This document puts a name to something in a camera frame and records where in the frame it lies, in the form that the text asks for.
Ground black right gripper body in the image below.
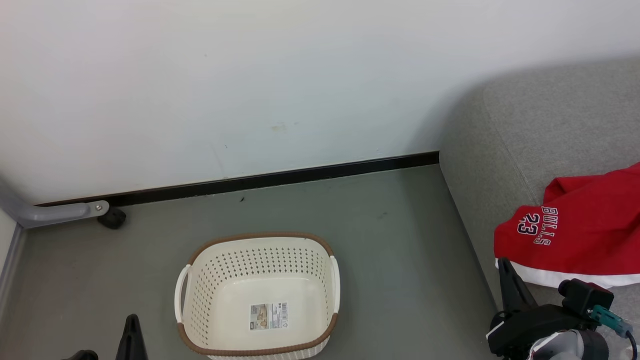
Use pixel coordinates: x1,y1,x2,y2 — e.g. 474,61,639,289
487,303,592,359

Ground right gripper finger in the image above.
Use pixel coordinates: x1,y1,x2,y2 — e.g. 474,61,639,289
497,257,539,314

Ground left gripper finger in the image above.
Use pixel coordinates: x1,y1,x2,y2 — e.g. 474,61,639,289
115,313,149,360

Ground red Bulls jersey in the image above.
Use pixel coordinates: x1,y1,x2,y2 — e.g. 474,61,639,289
493,162,640,290

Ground cream plastic laundry basket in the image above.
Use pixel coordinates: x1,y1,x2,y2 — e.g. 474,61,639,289
173,231,341,360

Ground black caster wheel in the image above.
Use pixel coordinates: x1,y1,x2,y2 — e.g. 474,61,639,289
97,207,127,230

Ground paper label sticker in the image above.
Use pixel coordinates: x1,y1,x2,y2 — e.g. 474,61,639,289
249,301,290,331

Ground grey fabric sofa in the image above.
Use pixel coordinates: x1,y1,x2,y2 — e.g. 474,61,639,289
438,56,640,360

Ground teal right cable connector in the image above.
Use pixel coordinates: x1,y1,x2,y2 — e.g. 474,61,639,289
587,304,634,339

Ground grey metal frame leg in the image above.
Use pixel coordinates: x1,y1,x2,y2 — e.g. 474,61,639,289
0,174,110,230

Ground black wall baseboard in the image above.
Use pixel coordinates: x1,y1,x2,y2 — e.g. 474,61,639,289
36,151,440,207

